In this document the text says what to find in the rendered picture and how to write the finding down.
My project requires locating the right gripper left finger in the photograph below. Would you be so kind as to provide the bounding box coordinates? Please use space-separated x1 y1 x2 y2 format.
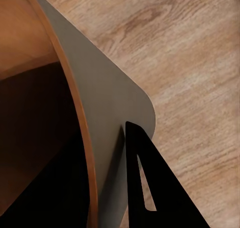
0 128 90 228

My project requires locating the trash can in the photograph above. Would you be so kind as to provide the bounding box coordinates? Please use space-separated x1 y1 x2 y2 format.
0 0 156 228

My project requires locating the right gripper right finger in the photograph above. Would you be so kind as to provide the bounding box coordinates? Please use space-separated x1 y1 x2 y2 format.
125 121 210 228

